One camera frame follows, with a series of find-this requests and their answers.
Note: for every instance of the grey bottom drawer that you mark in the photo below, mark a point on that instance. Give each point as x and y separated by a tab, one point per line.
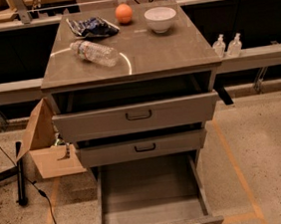
158	190

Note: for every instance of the grey drawer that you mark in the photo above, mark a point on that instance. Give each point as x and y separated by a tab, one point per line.
158	190
80	126
142	148

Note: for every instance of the grey drawer cabinet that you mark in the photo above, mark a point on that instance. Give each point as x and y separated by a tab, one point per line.
151	67

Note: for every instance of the grey middle drawer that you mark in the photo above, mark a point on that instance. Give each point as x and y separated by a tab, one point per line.
142	148

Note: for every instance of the grey top drawer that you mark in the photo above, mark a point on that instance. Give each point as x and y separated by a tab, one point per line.
80	126

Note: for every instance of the clear plastic water bottle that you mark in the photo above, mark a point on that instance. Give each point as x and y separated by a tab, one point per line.
96	53

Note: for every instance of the white ceramic bowl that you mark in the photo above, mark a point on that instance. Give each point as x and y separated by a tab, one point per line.
160	19

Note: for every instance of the brown cardboard box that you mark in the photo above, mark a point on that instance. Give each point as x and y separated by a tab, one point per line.
39	142

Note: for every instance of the blue chip bag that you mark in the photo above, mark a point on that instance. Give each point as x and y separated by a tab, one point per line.
94	27

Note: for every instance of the orange fruit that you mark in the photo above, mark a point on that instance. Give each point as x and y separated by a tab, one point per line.
124	13

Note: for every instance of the left clear pump bottle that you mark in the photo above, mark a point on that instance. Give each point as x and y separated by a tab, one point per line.
219	46

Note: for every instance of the clear pump bottle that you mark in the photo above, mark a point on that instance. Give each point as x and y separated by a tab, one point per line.
234	47
219	46

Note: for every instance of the right clear pump bottle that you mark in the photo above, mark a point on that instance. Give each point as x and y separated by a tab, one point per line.
234	47

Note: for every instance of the black metal floor stand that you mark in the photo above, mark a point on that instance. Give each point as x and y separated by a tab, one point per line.
18	171

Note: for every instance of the grey metal railing beam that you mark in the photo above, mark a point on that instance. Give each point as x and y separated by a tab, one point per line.
264	56

